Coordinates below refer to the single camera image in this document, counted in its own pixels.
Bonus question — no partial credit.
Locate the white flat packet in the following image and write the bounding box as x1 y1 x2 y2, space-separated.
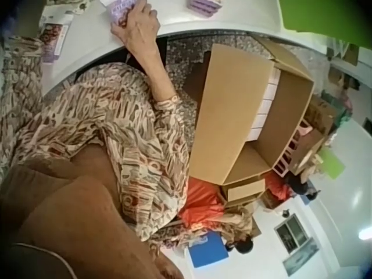
42 5 74 27

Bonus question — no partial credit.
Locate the blue board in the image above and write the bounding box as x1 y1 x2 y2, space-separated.
187 231 231 276

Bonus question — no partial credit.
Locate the red patterned flat box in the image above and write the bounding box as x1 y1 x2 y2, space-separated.
38 23 71 63

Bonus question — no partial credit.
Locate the orange cloth bundle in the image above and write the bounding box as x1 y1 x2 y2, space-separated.
176 176 227 231

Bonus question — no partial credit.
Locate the green mat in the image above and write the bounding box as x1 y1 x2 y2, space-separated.
316 150 346 181

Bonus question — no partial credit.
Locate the stack of white boxes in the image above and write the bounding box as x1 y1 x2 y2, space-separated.
249 61 282 142

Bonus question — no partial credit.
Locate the purple printed packet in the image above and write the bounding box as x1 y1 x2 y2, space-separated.
100 0 141 26

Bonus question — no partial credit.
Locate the small cardboard box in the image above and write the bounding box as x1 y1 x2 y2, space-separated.
220 178 267 205

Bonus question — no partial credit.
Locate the framed wall picture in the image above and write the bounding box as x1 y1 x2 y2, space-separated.
282 237 318 277

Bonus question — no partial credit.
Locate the window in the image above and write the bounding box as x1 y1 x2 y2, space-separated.
274 213 309 256

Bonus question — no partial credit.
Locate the person's right hand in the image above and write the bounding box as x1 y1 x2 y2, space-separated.
110 0 162 49

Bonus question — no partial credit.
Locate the cardboard carton with pink boxes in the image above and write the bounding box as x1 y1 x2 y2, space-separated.
272 95 335 178

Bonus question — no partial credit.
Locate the green panel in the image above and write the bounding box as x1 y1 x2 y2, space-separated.
278 0 372 45

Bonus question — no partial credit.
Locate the large open cardboard carton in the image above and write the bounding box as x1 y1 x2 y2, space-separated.
188 37 316 187

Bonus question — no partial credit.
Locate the stack of purple packets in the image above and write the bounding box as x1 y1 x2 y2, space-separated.
187 0 224 11

